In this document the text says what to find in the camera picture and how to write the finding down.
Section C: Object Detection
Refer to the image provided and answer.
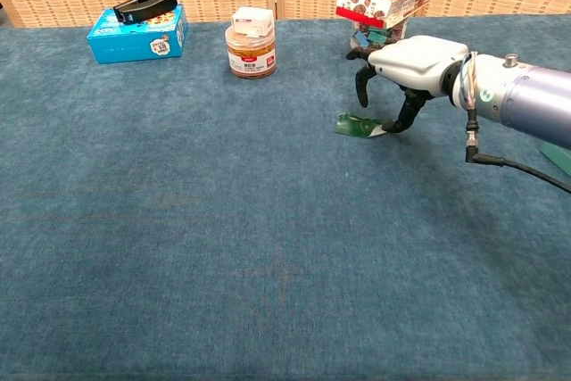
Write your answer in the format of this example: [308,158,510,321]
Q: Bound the teal speaker package box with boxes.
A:
[538,140,571,173]

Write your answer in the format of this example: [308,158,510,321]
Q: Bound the black arm cable with plug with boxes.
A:
[463,54,571,195]

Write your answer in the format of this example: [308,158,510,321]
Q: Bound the blue cookie box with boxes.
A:
[86,3,190,65]

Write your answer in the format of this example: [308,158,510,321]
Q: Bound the small green white wrapper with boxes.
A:
[335,112,387,138]

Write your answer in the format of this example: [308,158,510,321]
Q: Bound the black stapler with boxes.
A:
[112,0,178,26]

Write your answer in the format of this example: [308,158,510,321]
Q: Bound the clear jar with red label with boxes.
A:
[224,23,278,80]

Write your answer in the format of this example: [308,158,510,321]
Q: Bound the blue carpet table cover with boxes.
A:
[0,13,571,381]

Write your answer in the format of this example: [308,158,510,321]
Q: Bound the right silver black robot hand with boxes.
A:
[346,35,470,134]

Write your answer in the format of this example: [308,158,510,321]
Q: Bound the small white box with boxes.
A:
[229,5,276,39]

